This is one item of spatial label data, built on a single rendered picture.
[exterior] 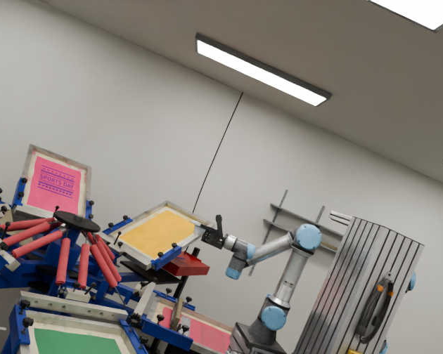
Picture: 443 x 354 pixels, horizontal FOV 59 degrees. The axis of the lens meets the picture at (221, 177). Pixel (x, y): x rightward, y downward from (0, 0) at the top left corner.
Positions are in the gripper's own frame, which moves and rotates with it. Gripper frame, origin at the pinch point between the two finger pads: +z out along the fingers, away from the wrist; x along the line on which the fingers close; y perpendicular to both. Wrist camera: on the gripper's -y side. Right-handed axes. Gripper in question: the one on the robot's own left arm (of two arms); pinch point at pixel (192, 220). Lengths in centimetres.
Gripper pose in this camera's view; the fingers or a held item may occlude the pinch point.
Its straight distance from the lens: 204.3
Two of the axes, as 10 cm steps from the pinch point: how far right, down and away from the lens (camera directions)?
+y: -4.1, 9.0, -1.5
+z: -9.1, -3.9, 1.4
